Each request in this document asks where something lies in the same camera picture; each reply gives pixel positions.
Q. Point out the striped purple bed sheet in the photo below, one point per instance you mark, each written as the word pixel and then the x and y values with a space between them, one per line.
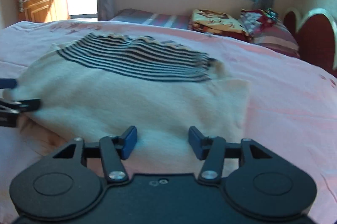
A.
pixel 148 18

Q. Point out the cream striped knit sweater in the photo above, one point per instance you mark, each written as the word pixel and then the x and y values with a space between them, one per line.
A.
pixel 101 85

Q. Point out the pink floral quilt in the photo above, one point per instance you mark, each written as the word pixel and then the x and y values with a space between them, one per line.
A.
pixel 291 108

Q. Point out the folded yellow red blanket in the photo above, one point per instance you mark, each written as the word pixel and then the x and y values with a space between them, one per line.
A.
pixel 217 23

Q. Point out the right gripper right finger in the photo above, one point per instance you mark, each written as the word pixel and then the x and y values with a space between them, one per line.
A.
pixel 212 151

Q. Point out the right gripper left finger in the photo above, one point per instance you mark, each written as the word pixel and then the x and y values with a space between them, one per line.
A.
pixel 114 150

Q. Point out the red heart-shaped headboard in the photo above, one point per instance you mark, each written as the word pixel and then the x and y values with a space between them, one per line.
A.
pixel 315 33

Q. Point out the folded striped cloth with bow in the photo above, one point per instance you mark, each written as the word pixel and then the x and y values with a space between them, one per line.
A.
pixel 255 21

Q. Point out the striped red pillow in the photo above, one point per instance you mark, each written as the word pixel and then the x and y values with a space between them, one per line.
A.
pixel 278 38

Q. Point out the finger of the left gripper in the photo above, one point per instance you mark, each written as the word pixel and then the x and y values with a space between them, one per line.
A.
pixel 22 105
pixel 8 83

